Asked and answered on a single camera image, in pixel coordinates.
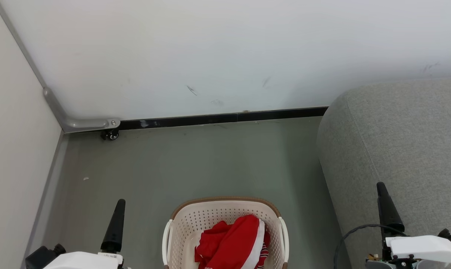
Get grey fabric sofa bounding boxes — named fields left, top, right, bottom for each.
left=316, top=76, right=451, bottom=269

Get grey metal partition frame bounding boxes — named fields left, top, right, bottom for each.
left=0, top=0, right=121, bottom=134

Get cream perforated laundry basket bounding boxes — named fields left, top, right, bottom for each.
left=162, top=197, right=289, bottom=269

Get thin black right gripper cable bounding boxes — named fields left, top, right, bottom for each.
left=333, top=223, right=411, bottom=269

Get black baseboard strip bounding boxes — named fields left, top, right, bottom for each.
left=119, top=106, right=329, bottom=130

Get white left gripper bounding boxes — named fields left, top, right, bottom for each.
left=43, top=199, right=126, bottom=269

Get red shorts with white trim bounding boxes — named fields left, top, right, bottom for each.
left=205, top=214, right=266, bottom=269

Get red jersey with striped trim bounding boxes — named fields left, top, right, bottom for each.
left=195, top=220, right=270, bottom=269

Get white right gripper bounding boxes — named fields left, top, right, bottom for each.
left=376, top=182, right=451, bottom=264

